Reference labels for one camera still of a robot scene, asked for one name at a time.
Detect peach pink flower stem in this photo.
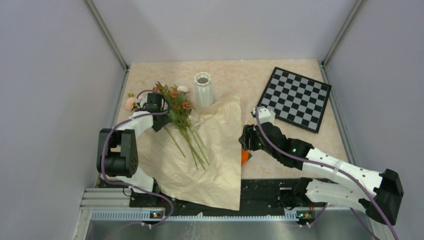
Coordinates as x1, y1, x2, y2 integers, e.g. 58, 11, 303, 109
124, 92, 147, 112

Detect orange paper flower bouquet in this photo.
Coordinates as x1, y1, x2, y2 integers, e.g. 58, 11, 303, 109
137, 96, 242, 211

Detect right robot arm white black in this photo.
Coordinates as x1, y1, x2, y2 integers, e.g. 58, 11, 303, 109
239, 122, 404, 226

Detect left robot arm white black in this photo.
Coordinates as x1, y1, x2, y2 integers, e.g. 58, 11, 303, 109
96, 90, 170, 207

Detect white ribbed vase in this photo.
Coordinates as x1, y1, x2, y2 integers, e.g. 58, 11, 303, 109
194, 72, 214, 108

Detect artificial flower bunch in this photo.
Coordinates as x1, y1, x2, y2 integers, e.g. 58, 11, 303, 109
152, 82, 210, 170

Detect black grey checkerboard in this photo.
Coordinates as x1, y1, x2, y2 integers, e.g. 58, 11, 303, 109
257, 67, 332, 134

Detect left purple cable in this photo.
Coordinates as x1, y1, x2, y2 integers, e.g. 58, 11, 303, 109
99, 89, 175, 229

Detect purple cable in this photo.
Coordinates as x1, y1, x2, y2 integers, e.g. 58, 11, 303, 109
254, 106, 400, 240
99, 89, 175, 229

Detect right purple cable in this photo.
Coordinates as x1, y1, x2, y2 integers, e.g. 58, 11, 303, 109
254, 106, 400, 240

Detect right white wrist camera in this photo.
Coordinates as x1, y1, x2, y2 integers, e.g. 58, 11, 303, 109
251, 106, 276, 124

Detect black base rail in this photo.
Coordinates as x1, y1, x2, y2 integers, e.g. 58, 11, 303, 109
129, 178, 327, 218

